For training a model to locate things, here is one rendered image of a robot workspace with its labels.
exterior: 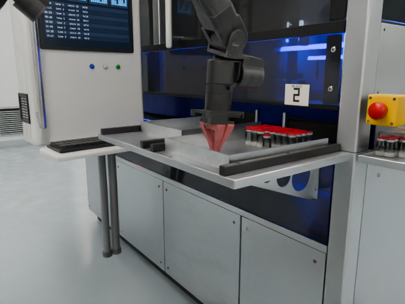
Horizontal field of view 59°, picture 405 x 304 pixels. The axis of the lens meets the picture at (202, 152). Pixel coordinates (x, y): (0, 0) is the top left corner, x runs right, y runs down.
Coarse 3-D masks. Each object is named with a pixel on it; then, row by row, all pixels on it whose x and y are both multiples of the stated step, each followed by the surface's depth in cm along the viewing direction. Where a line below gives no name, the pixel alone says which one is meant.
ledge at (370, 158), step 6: (360, 156) 90; (366, 156) 88; (372, 156) 88; (378, 156) 88; (384, 156) 88; (396, 156) 88; (366, 162) 89; (372, 162) 87; (378, 162) 86; (384, 162) 85; (390, 162) 84; (396, 162) 83; (402, 162) 82; (396, 168) 83; (402, 168) 82
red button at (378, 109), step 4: (372, 104) 82; (376, 104) 81; (380, 104) 81; (384, 104) 81; (368, 108) 83; (372, 108) 82; (376, 108) 81; (380, 108) 81; (384, 108) 81; (368, 112) 83; (372, 112) 82; (376, 112) 81; (380, 112) 81; (384, 112) 81; (372, 116) 82; (376, 116) 82; (380, 116) 81; (384, 116) 82
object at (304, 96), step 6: (288, 84) 105; (294, 84) 103; (300, 84) 101; (306, 84) 100; (288, 90) 105; (294, 90) 103; (300, 90) 102; (306, 90) 100; (288, 96) 105; (300, 96) 102; (306, 96) 100; (288, 102) 105; (294, 102) 104; (300, 102) 102; (306, 102) 100
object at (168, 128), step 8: (160, 120) 131; (168, 120) 133; (176, 120) 135; (184, 120) 137; (192, 120) 140; (144, 128) 125; (152, 128) 120; (160, 128) 116; (168, 128) 112; (176, 128) 132; (184, 128) 132; (192, 128) 132; (200, 128) 110; (168, 136) 112
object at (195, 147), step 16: (240, 128) 109; (176, 144) 90; (192, 144) 99; (208, 144) 102; (224, 144) 102; (240, 144) 102; (304, 144) 88; (320, 144) 91; (208, 160) 80; (224, 160) 75; (240, 160) 76
